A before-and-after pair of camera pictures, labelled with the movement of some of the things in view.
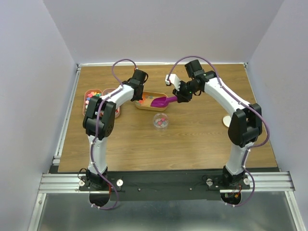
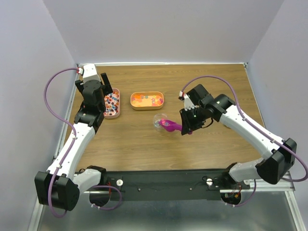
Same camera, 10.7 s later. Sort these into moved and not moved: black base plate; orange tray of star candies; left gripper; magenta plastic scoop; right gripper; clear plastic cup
Moved: magenta plastic scoop; left gripper; right gripper; orange tray of star candies
Not moved: clear plastic cup; black base plate
